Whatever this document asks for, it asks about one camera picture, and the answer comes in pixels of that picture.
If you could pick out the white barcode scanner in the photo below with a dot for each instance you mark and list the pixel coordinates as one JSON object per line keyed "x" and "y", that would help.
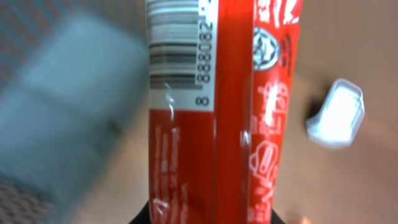
{"x": 339, "y": 118}

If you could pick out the red snack bar packet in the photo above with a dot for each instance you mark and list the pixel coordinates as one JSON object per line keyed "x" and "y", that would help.
{"x": 220, "y": 78}

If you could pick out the grey plastic shopping basket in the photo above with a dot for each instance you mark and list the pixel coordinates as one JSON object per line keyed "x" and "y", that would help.
{"x": 73, "y": 75}

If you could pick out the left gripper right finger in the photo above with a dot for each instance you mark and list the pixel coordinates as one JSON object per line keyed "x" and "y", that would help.
{"x": 275, "y": 219}

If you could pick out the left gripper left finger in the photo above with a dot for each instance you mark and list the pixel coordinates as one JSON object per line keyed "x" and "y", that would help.
{"x": 143, "y": 217}

